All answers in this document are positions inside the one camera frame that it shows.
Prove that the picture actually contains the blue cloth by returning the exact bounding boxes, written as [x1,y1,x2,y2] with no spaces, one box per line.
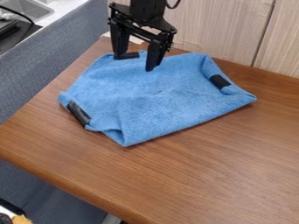
[56,50,259,148]

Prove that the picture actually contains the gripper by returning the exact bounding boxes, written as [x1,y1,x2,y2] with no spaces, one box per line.
[107,2,179,73]

